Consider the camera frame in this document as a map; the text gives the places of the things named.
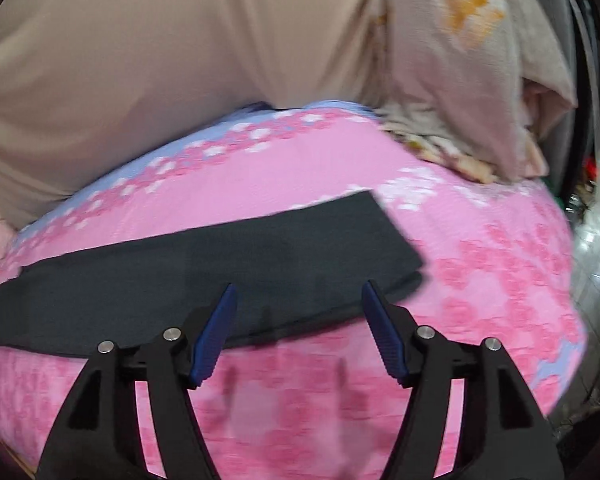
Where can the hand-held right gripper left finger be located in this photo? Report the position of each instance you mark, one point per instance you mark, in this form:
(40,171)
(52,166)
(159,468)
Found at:
(211,340)

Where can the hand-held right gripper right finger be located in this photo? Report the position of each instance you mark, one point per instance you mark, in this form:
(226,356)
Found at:
(387,340)

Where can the dark grey pants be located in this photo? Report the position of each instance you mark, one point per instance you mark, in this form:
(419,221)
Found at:
(230,270)

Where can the pink floral blanket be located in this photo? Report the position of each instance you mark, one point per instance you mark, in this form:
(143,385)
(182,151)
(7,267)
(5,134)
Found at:
(480,285)

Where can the clear plastic bag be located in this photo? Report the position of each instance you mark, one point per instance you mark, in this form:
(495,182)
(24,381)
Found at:
(597,255)

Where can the pale floral quilt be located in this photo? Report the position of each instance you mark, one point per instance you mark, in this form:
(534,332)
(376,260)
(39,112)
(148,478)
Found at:
(455,70)

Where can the beige cloth cover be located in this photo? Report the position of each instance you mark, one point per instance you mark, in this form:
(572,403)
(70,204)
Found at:
(155,60)

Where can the grey hanging cloth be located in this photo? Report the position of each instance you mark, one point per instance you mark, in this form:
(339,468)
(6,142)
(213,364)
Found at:
(550,10)

